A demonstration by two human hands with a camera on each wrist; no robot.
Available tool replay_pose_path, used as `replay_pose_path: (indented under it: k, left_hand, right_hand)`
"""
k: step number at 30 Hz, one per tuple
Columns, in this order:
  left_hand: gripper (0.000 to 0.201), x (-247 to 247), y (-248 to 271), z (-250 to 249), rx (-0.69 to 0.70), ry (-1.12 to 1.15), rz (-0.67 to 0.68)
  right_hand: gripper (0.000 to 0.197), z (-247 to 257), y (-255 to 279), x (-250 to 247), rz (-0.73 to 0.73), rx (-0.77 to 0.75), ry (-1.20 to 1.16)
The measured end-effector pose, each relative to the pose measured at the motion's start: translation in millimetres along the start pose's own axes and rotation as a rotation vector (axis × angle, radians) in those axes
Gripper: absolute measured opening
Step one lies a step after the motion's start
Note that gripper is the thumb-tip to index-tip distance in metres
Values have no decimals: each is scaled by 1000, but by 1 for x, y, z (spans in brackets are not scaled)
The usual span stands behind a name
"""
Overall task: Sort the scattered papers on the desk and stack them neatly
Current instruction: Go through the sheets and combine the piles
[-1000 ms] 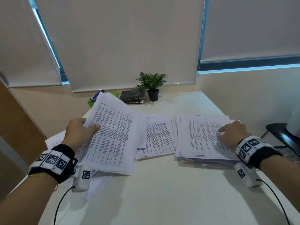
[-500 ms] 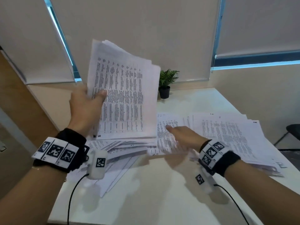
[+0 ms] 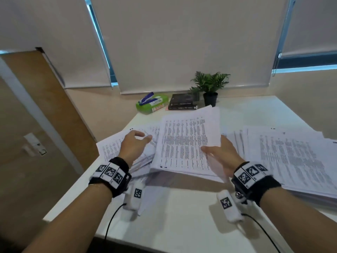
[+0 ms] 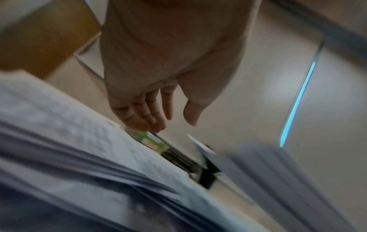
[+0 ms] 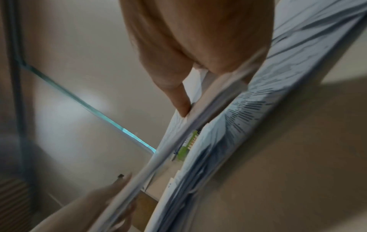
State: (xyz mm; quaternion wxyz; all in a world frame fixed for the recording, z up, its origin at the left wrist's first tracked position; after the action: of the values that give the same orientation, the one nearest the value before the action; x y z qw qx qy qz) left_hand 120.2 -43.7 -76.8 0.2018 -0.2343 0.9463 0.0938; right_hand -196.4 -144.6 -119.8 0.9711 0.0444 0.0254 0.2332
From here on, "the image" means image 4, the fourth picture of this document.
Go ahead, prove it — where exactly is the green plastic item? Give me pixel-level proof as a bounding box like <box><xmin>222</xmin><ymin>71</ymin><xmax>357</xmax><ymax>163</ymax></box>
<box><xmin>127</xmin><ymin>128</ymin><xmax>167</xmax><ymax>153</ymax></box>

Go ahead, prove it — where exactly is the stack of white papers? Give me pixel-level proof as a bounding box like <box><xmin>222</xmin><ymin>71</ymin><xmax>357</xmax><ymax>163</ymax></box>
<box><xmin>186</xmin><ymin>133</ymin><xmax>360</xmax><ymax>232</ymax></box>

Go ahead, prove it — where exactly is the open printed paper booklet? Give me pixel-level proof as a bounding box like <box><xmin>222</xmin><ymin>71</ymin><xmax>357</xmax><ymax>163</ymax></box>
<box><xmin>0</xmin><ymin>70</ymin><xmax>271</xmax><ymax>232</ymax></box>

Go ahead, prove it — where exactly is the brown wooden board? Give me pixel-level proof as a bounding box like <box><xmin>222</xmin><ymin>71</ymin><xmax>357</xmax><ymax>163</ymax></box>
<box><xmin>0</xmin><ymin>0</ymin><xmax>102</xmax><ymax>79</ymax></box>

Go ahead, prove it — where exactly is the blue glowing strip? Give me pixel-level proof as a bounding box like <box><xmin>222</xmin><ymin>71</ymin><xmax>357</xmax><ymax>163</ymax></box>
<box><xmin>279</xmin><ymin>61</ymin><xmax>317</xmax><ymax>148</ymax></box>

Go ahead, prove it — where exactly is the person's left hand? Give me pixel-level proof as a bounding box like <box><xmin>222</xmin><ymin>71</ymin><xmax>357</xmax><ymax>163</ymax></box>
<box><xmin>99</xmin><ymin>0</ymin><xmax>262</xmax><ymax>133</ymax></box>

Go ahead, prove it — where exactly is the black desk item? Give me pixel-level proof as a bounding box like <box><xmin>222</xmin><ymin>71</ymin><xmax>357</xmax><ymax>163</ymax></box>
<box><xmin>161</xmin><ymin>148</ymin><xmax>222</xmax><ymax>190</ymax></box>

